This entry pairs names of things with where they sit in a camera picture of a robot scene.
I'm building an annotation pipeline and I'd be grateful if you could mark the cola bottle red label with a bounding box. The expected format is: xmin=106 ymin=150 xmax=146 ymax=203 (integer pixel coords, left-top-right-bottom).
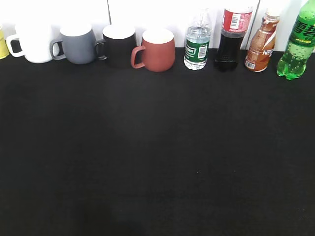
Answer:
xmin=215 ymin=4 xmax=253 ymax=72

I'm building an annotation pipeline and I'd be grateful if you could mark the white mug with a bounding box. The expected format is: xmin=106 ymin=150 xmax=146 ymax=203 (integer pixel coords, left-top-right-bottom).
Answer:
xmin=6 ymin=22 xmax=54 ymax=63

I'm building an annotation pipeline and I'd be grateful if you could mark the green soda bottle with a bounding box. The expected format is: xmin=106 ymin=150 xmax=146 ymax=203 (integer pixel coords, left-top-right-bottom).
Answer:
xmin=277 ymin=0 xmax=315 ymax=80

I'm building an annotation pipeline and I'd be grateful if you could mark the red mug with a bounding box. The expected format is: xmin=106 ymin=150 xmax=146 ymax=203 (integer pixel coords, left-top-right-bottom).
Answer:
xmin=130 ymin=28 xmax=175 ymax=72

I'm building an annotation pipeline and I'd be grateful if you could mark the brown coffee drink bottle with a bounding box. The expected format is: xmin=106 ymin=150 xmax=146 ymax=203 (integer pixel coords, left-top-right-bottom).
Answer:
xmin=245 ymin=6 xmax=281 ymax=72

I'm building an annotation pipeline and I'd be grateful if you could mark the yellow mug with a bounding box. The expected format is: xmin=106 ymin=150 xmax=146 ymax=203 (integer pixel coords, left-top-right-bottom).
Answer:
xmin=0 ymin=24 xmax=10 ymax=59

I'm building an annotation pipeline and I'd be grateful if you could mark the grey mug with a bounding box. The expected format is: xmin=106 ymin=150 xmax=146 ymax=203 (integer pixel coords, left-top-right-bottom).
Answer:
xmin=49 ymin=23 xmax=96 ymax=64

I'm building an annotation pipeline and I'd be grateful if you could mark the black mug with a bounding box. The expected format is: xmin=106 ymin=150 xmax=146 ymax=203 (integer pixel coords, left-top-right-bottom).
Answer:
xmin=94 ymin=24 xmax=136 ymax=69

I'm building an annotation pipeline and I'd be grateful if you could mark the clear water bottle green label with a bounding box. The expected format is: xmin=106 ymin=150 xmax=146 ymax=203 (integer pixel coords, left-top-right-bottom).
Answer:
xmin=184 ymin=8 xmax=212 ymax=70

